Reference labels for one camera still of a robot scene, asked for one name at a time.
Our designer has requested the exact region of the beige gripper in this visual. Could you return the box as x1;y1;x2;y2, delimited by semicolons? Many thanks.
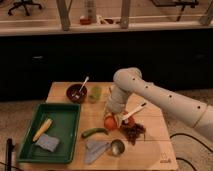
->
103;108;128;128

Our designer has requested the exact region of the red apple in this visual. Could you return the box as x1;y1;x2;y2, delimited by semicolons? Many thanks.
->
104;116;117;131

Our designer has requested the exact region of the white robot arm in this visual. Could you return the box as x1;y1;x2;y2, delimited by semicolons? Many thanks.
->
106;67;213;142

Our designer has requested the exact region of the green plastic cup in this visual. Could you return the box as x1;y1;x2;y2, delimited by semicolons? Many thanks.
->
89;86;102;103

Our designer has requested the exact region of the small metal cup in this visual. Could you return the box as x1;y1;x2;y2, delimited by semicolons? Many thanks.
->
111;139;125;156

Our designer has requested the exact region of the orange brown bowl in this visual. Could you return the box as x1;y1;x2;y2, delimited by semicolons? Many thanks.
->
124;116;135;127

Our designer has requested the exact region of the dark grape bunch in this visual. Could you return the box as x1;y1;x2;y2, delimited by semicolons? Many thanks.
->
120;123;146;145

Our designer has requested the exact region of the green cucumber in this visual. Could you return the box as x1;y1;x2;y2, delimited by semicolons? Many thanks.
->
81;128;108;139

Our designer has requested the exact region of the grey folded cloth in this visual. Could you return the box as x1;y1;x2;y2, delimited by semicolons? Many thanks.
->
84;139;110;164

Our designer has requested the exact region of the metal spoon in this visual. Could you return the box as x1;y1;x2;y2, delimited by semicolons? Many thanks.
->
74;76;89;99

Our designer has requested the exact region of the dark red bowl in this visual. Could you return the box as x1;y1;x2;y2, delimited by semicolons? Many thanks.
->
66;84;87;104

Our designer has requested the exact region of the green plastic tray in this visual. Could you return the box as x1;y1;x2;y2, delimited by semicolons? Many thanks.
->
17;103;81;164

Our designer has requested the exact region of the yellow corn cob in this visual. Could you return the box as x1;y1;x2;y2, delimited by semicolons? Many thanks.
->
33;119;52;141

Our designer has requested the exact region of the blue sponge in tray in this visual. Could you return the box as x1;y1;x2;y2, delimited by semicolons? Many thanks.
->
36;134;60;152

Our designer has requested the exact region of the red object on shelf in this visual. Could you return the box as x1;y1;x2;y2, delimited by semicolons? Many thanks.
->
79;16;92;25

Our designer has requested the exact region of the black office chair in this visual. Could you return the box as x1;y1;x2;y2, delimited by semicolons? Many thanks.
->
8;0;43;16

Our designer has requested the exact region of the black floor cable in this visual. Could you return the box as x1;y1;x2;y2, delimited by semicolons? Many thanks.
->
169;132;213;171

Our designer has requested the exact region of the black stand post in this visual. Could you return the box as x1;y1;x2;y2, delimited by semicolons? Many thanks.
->
5;138;15;171

